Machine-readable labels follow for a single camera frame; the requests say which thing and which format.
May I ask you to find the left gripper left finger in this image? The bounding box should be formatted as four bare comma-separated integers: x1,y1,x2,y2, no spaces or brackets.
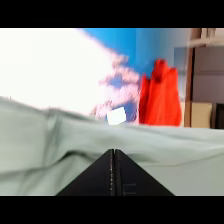
55,148,116,197

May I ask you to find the pale green shirt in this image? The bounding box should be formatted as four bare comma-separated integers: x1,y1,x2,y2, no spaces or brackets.
0,96,224,197

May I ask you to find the red garment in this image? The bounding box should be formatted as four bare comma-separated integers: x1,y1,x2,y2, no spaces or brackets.
137,58,183,127

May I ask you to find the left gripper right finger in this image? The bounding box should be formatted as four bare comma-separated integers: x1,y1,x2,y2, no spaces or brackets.
114,148,176,197

